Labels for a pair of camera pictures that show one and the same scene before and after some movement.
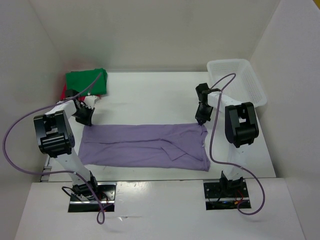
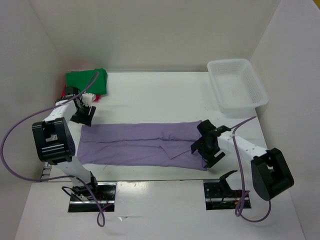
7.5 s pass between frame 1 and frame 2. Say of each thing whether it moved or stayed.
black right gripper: moved
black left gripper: stayed
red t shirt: stayed
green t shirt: stayed
